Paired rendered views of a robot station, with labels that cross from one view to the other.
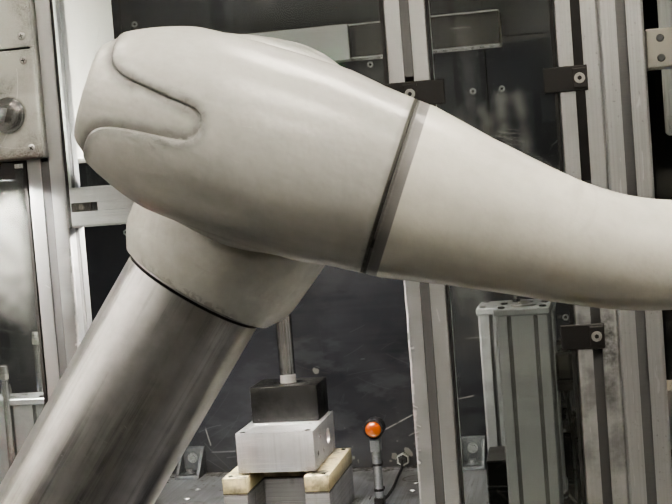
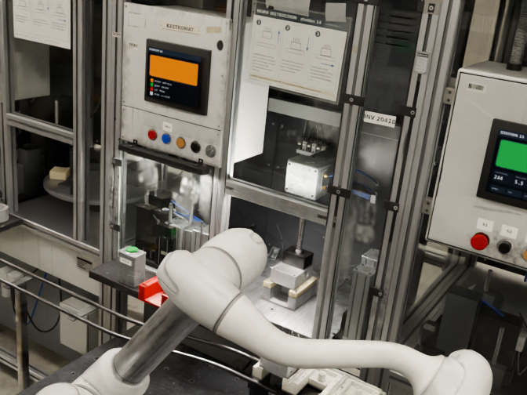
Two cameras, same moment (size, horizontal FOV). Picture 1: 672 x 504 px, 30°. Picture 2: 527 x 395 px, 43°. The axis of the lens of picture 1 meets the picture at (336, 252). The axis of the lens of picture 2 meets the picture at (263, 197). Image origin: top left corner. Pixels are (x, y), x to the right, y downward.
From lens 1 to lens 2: 0.96 m
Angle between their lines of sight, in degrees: 25
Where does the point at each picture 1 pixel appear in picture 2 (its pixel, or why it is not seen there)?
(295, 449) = (288, 280)
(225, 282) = not seen: hidden behind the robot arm
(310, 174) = (198, 313)
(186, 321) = not seen: hidden behind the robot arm
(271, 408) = (288, 260)
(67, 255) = (222, 201)
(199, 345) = not seen: hidden behind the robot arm
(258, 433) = (278, 270)
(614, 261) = (269, 356)
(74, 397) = (166, 309)
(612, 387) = (381, 311)
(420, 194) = (223, 327)
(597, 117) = (398, 222)
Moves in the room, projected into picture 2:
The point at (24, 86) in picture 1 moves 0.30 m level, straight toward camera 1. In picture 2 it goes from (217, 143) to (194, 171)
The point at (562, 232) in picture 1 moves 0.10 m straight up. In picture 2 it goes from (257, 346) to (262, 302)
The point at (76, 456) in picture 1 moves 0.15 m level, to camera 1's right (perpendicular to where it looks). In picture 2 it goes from (164, 324) to (219, 341)
